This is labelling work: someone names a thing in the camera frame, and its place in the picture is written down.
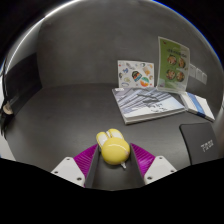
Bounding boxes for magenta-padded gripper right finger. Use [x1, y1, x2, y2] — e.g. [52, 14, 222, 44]
[128, 143, 178, 186]

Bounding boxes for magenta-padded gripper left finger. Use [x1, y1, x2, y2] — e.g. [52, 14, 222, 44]
[50, 143, 102, 190]

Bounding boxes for black mouse pad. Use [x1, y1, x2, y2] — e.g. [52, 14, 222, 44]
[179, 122, 221, 166]

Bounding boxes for grey striped cover book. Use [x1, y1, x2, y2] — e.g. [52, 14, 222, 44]
[111, 86, 187, 126]

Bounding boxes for white book with blue band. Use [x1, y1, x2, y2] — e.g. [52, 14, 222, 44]
[179, 91, 216, 123]

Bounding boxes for white sticker sheet card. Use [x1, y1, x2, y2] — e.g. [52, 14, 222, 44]
[117, 59, 155, 90]

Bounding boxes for green menu sign stand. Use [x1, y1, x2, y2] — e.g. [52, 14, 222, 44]
[156, 36, 191, 94]

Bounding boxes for white wall sockets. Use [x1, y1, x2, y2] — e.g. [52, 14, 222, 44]
[189, 63, 208, 85]

